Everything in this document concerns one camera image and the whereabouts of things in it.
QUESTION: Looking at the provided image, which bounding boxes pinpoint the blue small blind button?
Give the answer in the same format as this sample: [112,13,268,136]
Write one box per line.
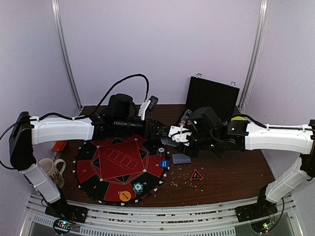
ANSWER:
[159,159,170,169]

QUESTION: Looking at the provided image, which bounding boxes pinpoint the orange big blind button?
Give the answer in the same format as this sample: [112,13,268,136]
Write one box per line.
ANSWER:
[119,190,131,202]

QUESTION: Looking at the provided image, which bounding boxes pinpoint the aluminium frame post right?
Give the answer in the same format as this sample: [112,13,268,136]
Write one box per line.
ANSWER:
[238,0,269,112]

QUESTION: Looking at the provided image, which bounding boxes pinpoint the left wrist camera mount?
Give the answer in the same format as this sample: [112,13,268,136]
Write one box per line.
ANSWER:
[137,95,158,120]

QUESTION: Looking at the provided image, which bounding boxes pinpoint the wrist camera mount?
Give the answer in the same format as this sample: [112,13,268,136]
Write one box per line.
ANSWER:
[168,125,192,146]
[137,95,158,120]

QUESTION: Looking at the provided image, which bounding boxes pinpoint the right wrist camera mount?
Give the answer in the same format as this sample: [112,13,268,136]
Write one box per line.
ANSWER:
[168,125,192,146]

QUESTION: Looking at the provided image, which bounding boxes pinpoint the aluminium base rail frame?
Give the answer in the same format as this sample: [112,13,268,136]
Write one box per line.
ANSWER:
[19,195,304,236]

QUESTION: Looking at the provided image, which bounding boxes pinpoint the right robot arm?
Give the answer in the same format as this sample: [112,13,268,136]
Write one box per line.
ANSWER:
[168,107,315,217]

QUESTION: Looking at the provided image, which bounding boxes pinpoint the round red black poker mat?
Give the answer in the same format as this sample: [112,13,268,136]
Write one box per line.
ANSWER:
[74,135,170,206]

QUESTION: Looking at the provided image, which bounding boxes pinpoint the yellow-green plastic bowl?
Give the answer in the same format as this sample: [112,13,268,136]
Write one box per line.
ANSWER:
[231,116,247,121]

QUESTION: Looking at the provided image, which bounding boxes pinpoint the left outer poker chip row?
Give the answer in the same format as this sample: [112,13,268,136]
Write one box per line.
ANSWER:
[178,109,192,126]

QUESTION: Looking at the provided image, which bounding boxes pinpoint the black poker chip case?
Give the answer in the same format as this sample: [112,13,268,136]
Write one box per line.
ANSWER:
[184,76,240,120]

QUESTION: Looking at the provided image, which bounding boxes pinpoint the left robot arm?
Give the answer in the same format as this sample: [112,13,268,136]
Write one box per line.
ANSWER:
[5,94,169,218]

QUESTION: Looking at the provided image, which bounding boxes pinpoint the orange plastic cup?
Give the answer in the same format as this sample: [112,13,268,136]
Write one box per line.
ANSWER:
[52,141,67,152]

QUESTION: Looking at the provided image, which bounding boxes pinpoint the aluminium frame post left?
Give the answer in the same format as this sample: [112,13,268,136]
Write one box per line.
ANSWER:
[51,0,83,110]

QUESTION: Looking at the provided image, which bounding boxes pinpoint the grey playing card deck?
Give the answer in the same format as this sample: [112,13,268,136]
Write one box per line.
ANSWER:
[161,137,178,147]

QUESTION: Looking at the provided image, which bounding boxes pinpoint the dealt blue card pair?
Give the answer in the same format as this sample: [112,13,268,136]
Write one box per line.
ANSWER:
[172,153,191,165]

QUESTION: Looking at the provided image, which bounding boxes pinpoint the red black triangle card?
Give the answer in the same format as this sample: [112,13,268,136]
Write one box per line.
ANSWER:
[190,169,204,181]

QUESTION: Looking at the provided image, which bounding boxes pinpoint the white patterned mug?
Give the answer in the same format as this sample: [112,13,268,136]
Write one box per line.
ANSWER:
[39,158,66,188]

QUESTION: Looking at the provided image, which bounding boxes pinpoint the purple 500 poker chip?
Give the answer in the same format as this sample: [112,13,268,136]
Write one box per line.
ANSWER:
[157,147,165,156]

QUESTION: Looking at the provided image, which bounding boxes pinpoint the aluminium frame post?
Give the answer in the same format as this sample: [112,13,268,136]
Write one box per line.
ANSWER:
[238,0,269,112]
[51,0,83,110]

